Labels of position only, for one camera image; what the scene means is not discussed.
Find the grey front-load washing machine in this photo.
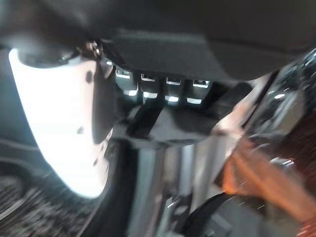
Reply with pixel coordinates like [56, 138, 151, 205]
[0, 49, 223, 237]

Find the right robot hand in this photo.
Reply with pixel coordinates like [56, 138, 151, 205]
[0, 0, 316, 198]

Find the black garment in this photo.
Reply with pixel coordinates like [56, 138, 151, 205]
[112, 82, 252, 149]

